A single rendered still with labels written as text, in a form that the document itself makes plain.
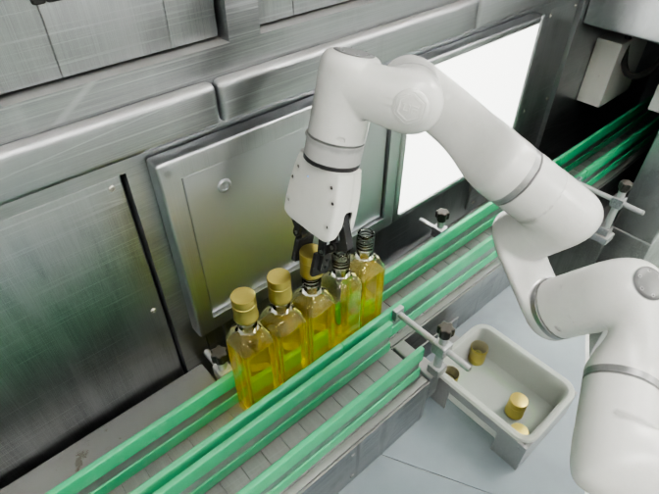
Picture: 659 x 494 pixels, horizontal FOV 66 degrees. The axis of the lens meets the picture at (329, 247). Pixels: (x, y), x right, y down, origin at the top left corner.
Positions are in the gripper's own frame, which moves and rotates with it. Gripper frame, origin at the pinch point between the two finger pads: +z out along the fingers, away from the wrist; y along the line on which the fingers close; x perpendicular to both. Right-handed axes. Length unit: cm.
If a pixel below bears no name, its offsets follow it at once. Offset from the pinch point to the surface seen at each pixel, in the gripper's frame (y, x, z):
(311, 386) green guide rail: 6.1, -0.2, 21.8
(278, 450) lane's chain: 7.8, -6.5, 31.3
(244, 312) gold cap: 1.2, -11.8, 5.2
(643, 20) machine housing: -2, 94, -37
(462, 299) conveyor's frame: 5.5, 42.7, 20.4
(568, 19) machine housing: -17, 89, -33
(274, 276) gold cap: -0.3, -6.2, 2.1
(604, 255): 12, 110, 25
